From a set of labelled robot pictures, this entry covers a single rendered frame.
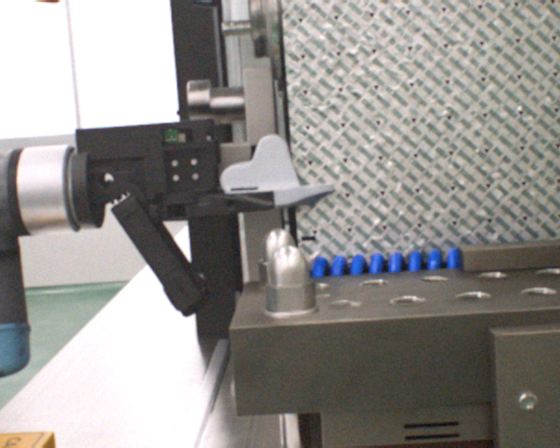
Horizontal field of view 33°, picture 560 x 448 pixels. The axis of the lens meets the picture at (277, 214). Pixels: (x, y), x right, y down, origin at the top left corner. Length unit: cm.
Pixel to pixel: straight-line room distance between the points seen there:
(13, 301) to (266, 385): 29
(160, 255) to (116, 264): 579
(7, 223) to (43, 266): 590
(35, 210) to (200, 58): 40
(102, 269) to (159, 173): 584
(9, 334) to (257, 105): 30
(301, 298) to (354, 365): 6
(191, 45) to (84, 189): 39
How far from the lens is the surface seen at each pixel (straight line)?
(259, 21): 82
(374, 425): 64
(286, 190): 76
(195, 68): 113
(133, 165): 79
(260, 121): 86
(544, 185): 81
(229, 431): 81
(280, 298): 62
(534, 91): 81
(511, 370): 61
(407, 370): 62
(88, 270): 662
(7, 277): 82
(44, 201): 79
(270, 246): 72
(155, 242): 79
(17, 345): 84
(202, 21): 113
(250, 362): 61
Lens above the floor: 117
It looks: 6 degrees down
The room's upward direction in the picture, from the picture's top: 4 degrees counter-clockwise
